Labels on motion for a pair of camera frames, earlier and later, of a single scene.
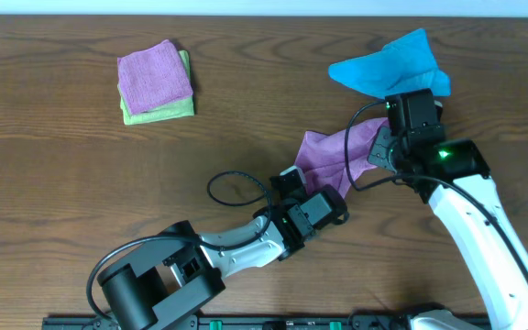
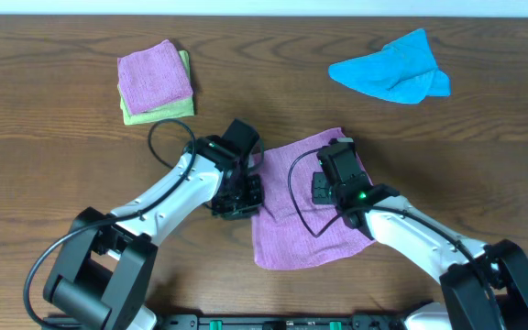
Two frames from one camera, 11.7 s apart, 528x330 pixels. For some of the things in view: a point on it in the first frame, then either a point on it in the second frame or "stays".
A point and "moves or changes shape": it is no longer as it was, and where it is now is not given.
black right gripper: (380, 149) -> (320, 188)
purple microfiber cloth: (323, 157) moves or changes shape
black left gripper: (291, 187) -> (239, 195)
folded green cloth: (182, 107) stays
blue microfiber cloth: (405, 64) stays
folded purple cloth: (153, 77) stays
